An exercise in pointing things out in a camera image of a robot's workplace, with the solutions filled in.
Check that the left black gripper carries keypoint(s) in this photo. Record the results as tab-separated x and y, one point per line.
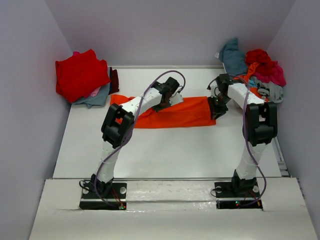
156	108

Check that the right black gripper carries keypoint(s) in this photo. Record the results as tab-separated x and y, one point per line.
215	111

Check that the orange t-shirt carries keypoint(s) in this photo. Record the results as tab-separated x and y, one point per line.
192	112
251	75

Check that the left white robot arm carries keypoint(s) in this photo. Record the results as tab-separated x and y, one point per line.
118	125

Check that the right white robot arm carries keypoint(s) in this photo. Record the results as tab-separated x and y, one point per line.
259	128

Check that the teal blue crumpled t-shirt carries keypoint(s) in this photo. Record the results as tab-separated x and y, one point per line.
233	58

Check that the folded maroon t-shirt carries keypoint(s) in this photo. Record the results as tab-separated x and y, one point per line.
114	81

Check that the grey crumpled t-shirt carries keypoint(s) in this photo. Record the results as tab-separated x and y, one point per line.
267	91

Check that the red crumpled t-shirt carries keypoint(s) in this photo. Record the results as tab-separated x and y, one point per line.
262	59

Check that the folded light blue t-shirt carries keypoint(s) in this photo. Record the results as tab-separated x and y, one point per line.
98	100

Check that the folded pink t-shirt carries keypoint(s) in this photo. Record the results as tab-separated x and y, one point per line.
95	92

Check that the folded red t-shirt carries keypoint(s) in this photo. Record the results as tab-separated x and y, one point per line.
79	75

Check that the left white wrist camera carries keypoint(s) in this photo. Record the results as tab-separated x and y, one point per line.
176	99

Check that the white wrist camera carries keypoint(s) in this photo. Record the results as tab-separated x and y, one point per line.
176	99
214	91

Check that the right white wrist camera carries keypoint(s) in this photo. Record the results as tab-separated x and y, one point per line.
214	91

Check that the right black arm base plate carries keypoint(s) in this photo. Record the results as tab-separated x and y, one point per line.
228	199

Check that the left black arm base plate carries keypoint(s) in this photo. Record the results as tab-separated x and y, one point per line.
114	199

